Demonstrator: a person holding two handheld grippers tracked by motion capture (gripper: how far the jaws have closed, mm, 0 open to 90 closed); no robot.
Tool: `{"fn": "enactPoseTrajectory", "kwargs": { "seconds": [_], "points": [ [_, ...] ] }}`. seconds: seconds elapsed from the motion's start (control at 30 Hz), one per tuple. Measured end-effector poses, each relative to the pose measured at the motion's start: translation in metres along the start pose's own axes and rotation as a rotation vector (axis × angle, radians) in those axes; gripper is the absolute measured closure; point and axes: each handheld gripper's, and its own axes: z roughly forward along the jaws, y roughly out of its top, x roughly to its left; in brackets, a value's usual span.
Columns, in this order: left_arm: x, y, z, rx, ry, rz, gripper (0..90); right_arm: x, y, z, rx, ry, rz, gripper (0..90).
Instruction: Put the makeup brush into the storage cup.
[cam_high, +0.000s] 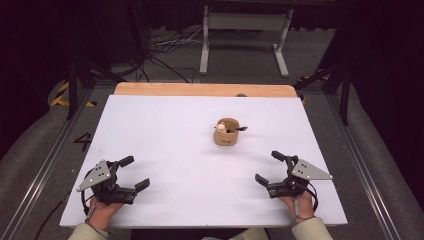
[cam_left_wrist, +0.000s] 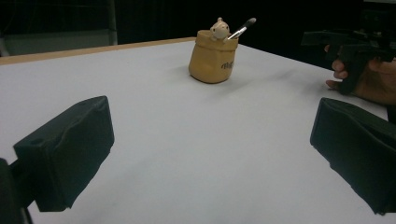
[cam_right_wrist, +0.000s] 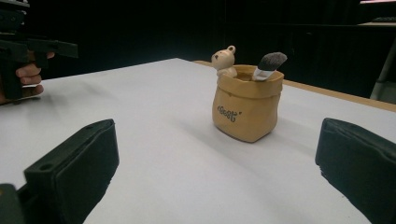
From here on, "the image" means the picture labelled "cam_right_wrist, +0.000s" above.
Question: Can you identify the grey metal stand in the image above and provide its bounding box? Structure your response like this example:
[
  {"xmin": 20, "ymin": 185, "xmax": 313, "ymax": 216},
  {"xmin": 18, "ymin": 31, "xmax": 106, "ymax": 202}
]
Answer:
[{"xmin": 369, "ymin": 38, "xmax": 396, "ymax": 105}]

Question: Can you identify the makeup brush with black handle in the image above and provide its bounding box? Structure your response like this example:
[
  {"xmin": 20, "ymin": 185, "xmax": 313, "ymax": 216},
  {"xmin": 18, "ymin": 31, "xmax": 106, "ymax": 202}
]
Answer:
[{"xmin": 251, "ymin": 51, "xmax": 289, "ymax": 82}]

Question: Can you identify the pink light strip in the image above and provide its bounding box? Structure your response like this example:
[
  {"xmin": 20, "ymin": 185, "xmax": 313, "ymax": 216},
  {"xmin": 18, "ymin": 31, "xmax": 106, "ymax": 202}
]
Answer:
[{"xmin": 360, "ymin": 0, "xmax": 396, "ymax": 5}]

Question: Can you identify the tan bear sack holder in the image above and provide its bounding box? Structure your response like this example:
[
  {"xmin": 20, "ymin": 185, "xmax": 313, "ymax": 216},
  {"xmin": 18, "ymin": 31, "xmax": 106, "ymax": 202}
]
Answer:
[{"xmin": 211, "ymin": 45, "xmax": 285, "ymax": 144}]

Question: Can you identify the background desk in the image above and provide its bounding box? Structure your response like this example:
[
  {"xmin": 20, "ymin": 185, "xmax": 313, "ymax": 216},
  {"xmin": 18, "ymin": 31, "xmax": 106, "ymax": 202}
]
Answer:
[{"xmin": 357, "ymin": 16, "xmax": 396, "ymax": 28}]

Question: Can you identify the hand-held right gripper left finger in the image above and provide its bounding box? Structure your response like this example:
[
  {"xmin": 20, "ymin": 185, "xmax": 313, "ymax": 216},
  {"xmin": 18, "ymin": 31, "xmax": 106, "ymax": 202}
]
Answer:
[{"xmin": 23, "ymin": 119, "xmax": 120, "ymax": 224}]

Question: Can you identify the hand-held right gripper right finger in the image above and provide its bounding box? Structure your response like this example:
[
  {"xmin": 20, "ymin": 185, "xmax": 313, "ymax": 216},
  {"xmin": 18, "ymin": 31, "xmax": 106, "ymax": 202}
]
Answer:
[{"xmin": 315, "ymin": 118, "xmax": 396, "ymax": 224}]

